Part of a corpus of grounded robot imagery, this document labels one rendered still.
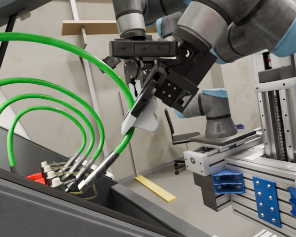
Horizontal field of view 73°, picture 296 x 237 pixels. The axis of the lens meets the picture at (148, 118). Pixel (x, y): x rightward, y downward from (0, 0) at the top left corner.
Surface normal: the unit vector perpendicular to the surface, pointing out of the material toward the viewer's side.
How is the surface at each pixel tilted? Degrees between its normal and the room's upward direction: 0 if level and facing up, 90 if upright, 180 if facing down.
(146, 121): 101
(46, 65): 90
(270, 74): 90
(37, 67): 90
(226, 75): 90
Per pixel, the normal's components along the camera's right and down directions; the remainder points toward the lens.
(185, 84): 0.01, 0.31
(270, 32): -0.39, 0.79
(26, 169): 0.55, -0.03
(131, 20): 0.10, 0.07
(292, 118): -0.88, 0.21
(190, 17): -0.59, -0.15
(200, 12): -0.39, 0.04
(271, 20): -0.22, 0.62
